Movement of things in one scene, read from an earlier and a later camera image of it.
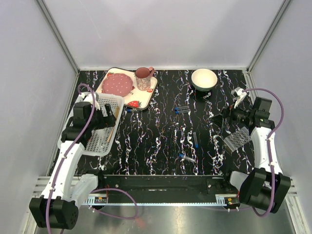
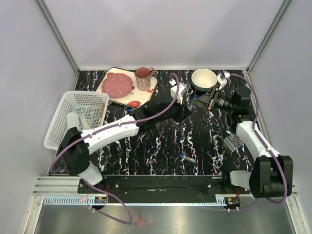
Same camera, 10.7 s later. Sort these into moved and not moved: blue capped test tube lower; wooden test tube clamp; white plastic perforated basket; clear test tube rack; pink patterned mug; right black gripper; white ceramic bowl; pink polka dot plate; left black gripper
Moved: left black gripper; white plastic perforated basket; wooden test tube clamp; right black gripper
Not moved: white ceramic bowl; pink patterned mug; pink polka dot plate; blue capped test tube lower; clear test tube rack
